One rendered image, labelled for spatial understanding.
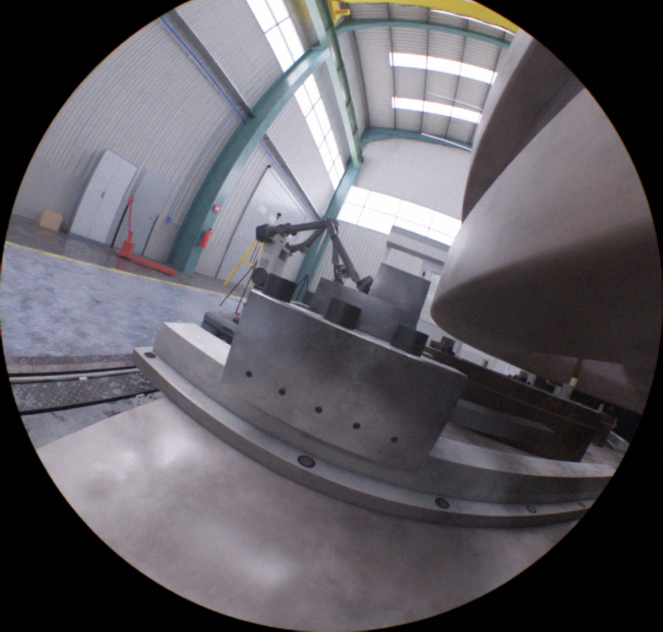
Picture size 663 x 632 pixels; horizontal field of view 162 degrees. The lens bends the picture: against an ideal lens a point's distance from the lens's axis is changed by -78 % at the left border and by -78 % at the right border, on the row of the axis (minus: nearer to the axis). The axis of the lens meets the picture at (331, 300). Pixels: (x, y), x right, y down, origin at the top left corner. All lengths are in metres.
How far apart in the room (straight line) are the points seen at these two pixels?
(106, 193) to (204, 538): 6.03
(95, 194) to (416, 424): 6.10
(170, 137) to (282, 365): 7.20
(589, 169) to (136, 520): 0.74
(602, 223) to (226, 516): 0.63
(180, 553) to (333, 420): 0.35
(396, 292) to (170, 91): 7.39
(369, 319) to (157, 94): 7.22
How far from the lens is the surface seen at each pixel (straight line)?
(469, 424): 0.64
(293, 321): 0.42
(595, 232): 0.30
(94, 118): 6.69
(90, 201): 6.03
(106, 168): 6.09
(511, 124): 0.99
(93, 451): 0.53
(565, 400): 1.69
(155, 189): 7.17
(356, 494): 0.56
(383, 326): 0.51
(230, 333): 1.89
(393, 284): 0.53
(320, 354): 0.41
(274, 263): 1.95
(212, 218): 7.20
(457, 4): 10.98
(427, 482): 0.64
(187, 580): 0.41
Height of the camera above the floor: 0.71
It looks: 1 degrees up
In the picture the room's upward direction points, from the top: 22 degrees clockwise
